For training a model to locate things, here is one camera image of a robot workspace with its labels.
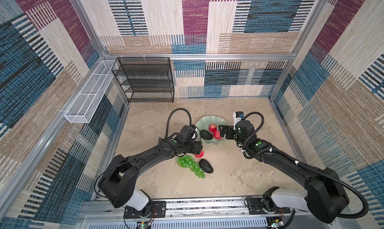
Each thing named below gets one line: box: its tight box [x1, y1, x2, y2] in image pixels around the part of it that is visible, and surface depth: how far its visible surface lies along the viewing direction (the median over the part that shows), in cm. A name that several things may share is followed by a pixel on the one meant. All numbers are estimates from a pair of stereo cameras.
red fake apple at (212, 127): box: [208, 123, 217, 133], surface depth 101 cm
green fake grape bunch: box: [176, 155, 206, 179], surface depth 85 cm
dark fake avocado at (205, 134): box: [200, 129, 213, 140], surface depth 97 cm
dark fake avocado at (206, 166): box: [199, 159, 214, 174], surface depth 85 cm
